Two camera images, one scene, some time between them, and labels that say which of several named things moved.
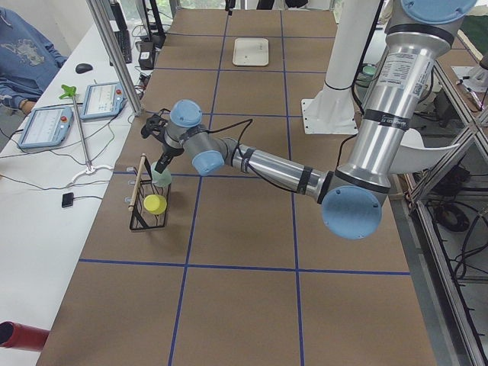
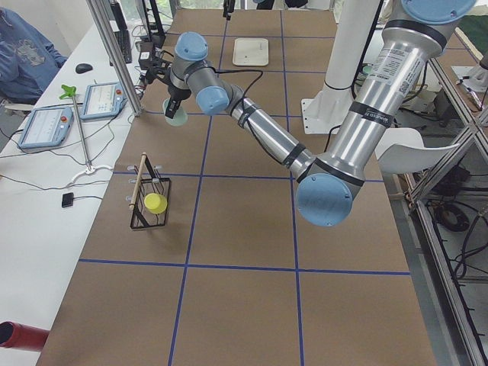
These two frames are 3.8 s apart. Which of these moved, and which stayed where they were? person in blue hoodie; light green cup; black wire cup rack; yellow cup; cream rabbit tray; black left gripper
Moved: black left gripper; light green cup
Stayed: cream rabbit tray; yellow cup; black wire cup rack; person in blue hoodie
